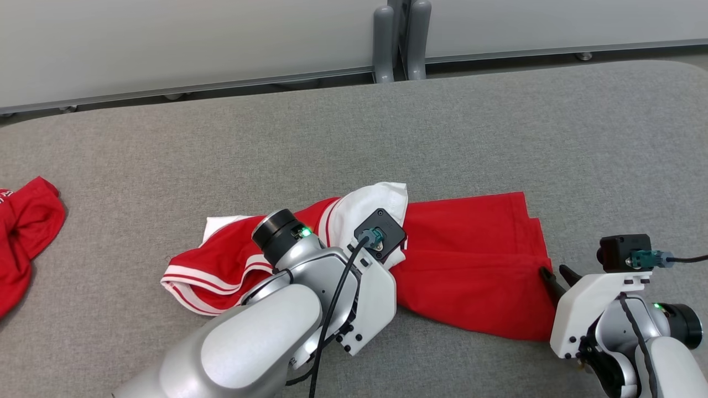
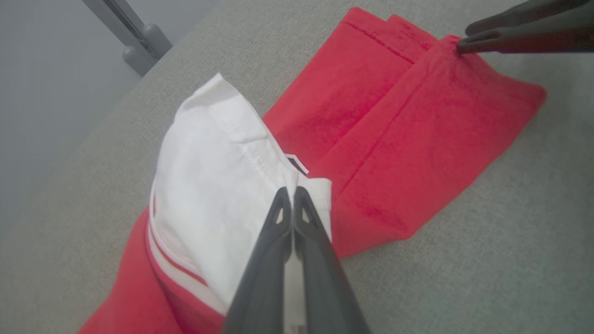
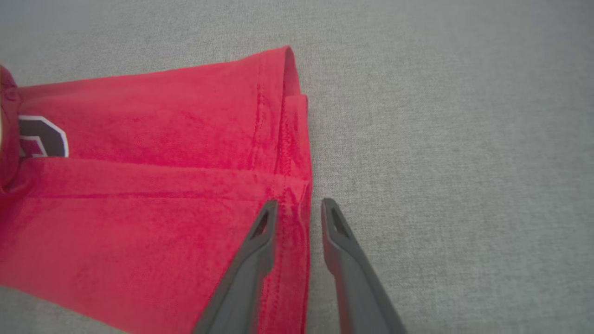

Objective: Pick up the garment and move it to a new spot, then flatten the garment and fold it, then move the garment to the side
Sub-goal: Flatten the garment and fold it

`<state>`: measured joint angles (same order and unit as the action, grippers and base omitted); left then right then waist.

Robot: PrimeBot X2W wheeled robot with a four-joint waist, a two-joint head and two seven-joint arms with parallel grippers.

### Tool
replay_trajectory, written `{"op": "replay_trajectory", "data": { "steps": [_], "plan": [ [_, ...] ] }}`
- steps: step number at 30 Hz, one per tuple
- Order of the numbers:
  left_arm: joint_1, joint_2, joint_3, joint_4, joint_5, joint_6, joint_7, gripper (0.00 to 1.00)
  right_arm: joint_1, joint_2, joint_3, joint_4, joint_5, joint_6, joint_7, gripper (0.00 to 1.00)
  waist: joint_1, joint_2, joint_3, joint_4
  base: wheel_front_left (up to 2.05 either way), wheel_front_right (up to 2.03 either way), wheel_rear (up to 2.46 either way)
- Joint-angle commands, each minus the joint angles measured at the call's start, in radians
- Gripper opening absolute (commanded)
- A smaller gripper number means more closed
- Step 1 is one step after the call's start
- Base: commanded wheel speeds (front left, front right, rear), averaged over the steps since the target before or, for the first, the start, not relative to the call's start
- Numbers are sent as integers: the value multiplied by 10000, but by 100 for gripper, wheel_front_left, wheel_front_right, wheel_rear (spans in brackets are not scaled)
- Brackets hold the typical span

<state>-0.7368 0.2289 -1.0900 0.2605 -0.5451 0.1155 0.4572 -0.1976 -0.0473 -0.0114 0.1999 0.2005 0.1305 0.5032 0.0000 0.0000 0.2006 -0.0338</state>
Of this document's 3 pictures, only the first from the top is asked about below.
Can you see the small grey partition foot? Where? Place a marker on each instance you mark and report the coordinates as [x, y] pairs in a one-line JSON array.
[[68, 109], [583, 56], [174, 97]]

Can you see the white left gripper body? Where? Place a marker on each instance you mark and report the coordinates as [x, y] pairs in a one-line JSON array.
[[379, 298]]

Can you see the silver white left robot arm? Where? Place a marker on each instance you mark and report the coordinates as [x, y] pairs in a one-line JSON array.
[[249, 342]]

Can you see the crumpled red printed garment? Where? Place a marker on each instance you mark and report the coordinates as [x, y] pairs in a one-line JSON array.
[[27, 232]]

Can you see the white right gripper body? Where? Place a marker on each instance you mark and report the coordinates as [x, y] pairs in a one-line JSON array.
[[575, 309]]

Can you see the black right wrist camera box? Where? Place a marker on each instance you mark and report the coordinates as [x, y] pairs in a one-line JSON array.
[[617, 251]]

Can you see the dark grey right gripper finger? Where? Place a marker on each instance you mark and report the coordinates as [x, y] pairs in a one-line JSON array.
[[555, 290], [569, 277]]

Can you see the red white striped jersey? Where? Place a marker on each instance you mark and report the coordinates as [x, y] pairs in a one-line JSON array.
[[470, 260]]

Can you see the white partition panel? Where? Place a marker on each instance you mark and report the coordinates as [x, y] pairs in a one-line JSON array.
[[553, 22], [166, 44]]

